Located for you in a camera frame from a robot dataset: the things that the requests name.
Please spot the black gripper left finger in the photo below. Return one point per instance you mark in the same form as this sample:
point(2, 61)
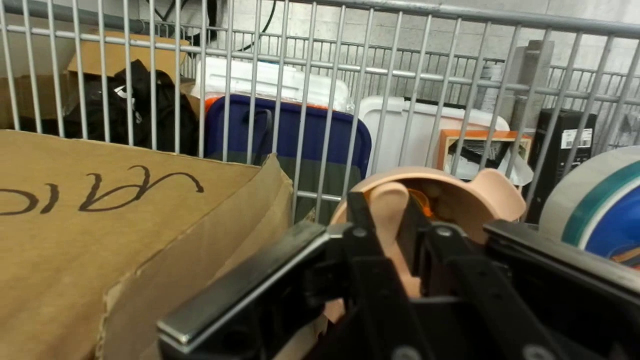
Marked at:
point(247, 287)

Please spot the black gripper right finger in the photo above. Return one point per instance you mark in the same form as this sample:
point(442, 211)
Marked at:
point(532, 267)

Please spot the peach plastic spoon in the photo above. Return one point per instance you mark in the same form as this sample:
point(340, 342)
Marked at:
point(389, 213)

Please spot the peach bowl with ears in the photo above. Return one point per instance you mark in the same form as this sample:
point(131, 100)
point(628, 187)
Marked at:
point(481, 200)

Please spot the white bowl with teal rim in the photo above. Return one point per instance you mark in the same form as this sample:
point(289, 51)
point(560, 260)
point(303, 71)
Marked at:
point(581, 193)

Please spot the blue toy detergent bottle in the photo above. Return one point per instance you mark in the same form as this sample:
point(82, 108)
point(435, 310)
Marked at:
point(621, 227)

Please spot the black device with white label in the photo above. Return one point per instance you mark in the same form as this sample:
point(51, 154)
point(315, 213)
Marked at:
point(560, 167)

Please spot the large cardboard box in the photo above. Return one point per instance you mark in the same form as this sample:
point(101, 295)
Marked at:
point(101, 253)

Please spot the blue lid storage container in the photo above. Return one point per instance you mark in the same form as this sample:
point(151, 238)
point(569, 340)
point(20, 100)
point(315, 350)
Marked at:
point(287, 133)

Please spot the white container with orange latch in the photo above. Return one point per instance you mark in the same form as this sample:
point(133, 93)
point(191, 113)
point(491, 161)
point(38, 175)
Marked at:
point(412, 133)

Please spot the black cloth bundle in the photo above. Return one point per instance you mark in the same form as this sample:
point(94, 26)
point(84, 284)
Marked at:
point(141, 113)

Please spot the small cardboard box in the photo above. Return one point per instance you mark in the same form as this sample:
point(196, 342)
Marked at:
point(101, 57)

